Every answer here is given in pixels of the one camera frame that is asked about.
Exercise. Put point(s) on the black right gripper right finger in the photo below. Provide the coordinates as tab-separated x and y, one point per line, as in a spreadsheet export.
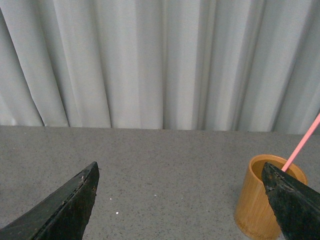
295	205

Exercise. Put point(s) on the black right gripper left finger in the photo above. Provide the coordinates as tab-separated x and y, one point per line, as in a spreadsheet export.
63	215

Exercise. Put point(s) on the bamboo chopstick holder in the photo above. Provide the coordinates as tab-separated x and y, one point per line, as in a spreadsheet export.
253	214

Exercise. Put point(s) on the white pleated curtain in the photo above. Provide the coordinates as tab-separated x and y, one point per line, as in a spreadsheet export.
222	65

